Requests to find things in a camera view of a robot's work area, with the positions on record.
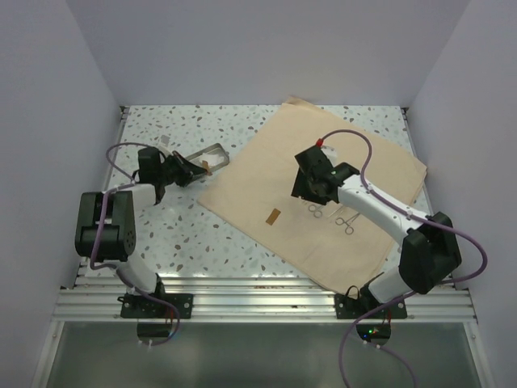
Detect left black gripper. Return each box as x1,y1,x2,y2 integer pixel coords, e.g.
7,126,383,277
158,150,207,188

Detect brown plaster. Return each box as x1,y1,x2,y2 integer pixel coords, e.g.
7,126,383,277
266,209,281,226
201,160,212,176

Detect white gauze pad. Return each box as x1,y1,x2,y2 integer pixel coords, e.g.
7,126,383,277
200,153,225,168

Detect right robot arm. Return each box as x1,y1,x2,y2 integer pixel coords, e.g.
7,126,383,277
292,145,461,318

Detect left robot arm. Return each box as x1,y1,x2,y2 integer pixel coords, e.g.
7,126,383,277
74,146,209,318

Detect metal tray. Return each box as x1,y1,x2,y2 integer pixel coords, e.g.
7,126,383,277
186,143,230,175

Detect steel scissors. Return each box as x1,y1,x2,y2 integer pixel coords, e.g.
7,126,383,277
308,204,324,218

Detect steel tweezers right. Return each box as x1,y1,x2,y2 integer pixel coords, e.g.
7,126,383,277
329,206,350,218

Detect beige cloth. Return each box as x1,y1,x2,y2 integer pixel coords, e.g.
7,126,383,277
199,97,427,293

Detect steel forceps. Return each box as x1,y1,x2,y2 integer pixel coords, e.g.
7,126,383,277
334,213,360,235

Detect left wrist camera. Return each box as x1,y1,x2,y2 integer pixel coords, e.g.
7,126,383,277
158,135,170,154

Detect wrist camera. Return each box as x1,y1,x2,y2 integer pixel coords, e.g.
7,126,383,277
316,138,338,165
158,135,170,154

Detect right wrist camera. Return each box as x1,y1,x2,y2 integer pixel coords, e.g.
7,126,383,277
316,138,338,165

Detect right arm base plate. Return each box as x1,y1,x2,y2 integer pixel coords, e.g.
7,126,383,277
334,285,409,323

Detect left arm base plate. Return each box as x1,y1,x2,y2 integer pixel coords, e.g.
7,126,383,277
117,286,194,319

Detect aluminium rail frame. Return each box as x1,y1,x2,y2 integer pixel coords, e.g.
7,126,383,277
30,105,496,388

